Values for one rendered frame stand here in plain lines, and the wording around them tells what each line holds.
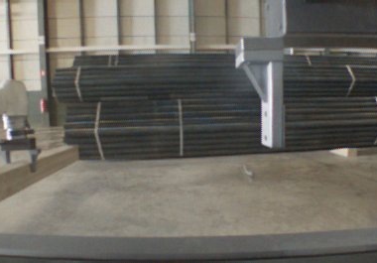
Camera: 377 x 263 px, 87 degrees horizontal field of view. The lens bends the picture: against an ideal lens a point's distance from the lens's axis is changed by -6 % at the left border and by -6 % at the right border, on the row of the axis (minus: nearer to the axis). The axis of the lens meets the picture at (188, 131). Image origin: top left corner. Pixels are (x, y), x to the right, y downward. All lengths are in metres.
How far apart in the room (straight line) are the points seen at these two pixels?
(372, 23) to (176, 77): 1.67
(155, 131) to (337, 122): 1.56
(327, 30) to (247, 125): 1.57
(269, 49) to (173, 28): 9.56
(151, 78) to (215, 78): 0.54
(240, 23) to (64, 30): 7.34
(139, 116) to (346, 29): 1.59
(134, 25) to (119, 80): 8.09
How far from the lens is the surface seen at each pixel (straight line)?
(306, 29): 0.22
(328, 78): 2.35
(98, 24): 10.20
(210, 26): 9.97
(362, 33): 0.25
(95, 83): 1.92
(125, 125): 1.72
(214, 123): 1.73
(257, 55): 0.21
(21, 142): 1.11
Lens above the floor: 0.39
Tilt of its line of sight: 5 degrees down
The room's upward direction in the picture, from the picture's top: 2 degrees counter-clockwise
